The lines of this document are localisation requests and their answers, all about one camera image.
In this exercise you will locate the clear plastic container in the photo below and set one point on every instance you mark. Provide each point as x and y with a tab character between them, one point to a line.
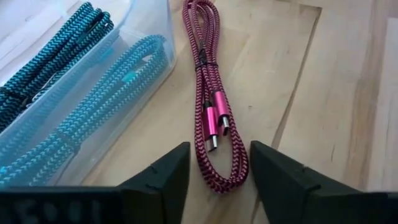
28	21

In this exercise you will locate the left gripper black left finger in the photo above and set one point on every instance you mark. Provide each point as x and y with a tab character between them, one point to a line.
169	193

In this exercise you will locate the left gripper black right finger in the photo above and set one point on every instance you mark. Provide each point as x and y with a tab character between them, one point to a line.
280	193

